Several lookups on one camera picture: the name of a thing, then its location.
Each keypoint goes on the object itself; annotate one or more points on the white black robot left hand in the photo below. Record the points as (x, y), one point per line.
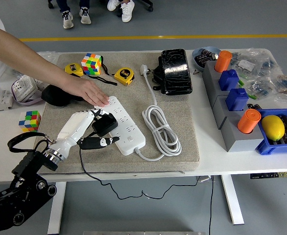
(75, 127)

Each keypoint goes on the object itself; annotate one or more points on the person's hand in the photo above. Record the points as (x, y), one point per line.
(84, 89)

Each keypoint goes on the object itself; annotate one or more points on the black plug adapter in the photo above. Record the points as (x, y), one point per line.
(104, 124)

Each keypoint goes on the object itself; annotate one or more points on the white power strip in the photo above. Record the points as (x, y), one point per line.
(128, 122)

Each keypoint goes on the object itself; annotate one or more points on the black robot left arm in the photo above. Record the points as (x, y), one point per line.
(23, 193)

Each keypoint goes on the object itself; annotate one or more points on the person's forearm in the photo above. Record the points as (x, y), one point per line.
(23, 56)

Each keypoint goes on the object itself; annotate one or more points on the plain yellow tape measure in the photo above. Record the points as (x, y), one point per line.
(73, 68)

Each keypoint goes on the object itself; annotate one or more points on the large colourful puzzle cube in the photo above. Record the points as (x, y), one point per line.
(91, 64)

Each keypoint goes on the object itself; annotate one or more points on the black cloth pouch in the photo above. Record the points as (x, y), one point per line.
(53, 95)

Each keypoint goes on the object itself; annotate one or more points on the yellow tape measure 5m print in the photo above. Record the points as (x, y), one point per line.
(124, 74)

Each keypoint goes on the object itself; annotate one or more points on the small colourful puzzle cube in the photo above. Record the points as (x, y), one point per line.
(29, 121)

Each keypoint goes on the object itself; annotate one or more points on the clear bag of metal parts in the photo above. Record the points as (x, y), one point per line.
(49, 56)

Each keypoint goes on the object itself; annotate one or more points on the white socket in purple pack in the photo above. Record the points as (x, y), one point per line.
(23, 88)

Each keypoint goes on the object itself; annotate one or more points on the person's foot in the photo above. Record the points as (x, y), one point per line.
(85, 16)
(67, 19)
(127, 11)
(112, 5)

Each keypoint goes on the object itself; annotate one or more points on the white table leg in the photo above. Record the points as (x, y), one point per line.
(56, 208)
(232, 200)

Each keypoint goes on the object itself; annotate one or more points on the person's leg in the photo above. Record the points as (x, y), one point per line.
(83, 3)
(62, 5)

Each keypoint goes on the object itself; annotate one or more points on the black chair caster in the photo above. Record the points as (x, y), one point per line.
(51, 3)
(149, 7)

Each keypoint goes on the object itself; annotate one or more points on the glossy black case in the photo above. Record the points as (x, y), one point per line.
(176, 71)

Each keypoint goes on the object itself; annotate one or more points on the grey-brown mat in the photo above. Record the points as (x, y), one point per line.
(177, 110)

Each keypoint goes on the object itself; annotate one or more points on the small metal clip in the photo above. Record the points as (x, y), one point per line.
(195, 71)

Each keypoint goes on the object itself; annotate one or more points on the light blue bowl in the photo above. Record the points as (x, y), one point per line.
(195, 55)

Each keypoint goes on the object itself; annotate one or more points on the dark components in bowl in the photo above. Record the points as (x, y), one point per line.
(203, 58)

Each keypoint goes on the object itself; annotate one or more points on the grey peg holder block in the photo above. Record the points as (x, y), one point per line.
(210, 78)
(236, 140)
(219, 110)

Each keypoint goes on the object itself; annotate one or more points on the orange cylinder peg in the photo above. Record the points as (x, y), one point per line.
(223, 61)
(247, 121)

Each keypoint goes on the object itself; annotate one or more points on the blue block peg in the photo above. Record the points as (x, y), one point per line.
(228, 79)
(236, 99)

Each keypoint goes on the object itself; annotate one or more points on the small green part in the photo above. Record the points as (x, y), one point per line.
(252, 96)
(241, 82)

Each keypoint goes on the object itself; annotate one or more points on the clear bag with white label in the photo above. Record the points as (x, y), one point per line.
(246, 64)

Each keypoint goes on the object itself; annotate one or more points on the black electronic component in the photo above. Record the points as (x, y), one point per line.
(254, 106)

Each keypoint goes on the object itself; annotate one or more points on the clear bag of blue resistors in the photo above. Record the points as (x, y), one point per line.
(259, 88)

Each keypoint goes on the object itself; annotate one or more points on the blue plastic bin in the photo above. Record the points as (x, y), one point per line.
(266, 147)

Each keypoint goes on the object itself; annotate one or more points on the yellow lemon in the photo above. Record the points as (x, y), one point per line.
(273, 127)

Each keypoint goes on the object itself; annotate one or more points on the black table control panel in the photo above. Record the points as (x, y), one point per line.
(268, 175)

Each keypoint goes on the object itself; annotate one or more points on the clear bag of brown resistors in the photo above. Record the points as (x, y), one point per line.
(286, 83)

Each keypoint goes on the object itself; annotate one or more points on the silver under-table bracket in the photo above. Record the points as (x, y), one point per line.
(204, 179)

